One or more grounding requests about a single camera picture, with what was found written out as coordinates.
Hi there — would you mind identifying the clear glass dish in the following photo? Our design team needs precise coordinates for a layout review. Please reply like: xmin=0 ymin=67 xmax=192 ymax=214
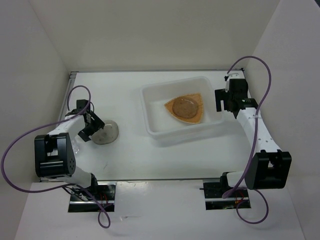
xmin=91 ymin=120 xmax=119 ymax=145
xmin=172 ymin=97 xmax=199 ymax=119

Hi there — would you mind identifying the orange woven triangular plate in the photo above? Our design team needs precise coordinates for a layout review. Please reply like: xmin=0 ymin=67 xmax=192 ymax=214
xmin=164 ymin=93 xmax=204 ymax=124

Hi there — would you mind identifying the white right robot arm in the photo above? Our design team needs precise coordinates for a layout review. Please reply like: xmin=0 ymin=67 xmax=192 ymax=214
xmin=214 ymin=77 xmax=292 ymax=199

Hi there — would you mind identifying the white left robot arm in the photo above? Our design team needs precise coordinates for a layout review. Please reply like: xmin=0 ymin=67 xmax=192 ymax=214
xmin=34 ymin=99 xmax=105 ymax=200

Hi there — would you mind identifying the translucent white plastic bin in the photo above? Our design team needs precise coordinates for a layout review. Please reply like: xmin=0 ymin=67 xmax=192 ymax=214
xmin=140 ymin=76 xmax=224 ymax=146

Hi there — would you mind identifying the clear plastic cup front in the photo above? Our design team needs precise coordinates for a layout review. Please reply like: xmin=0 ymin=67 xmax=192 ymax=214
xmin=71 ymin=139 xmax=80 ymax=155

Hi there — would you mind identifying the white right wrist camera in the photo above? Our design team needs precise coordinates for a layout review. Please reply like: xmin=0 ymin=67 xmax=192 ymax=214
xmin=224 ymin=73 xmax=241 ymax=93

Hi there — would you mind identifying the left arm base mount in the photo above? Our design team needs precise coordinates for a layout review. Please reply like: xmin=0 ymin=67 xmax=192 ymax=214
xmin=65 ymin=181 xmax=117 ymax=213

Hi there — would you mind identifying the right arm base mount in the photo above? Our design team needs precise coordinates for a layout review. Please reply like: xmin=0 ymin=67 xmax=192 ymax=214
xmin=199 ymin=178 xmax=252 ymax=211

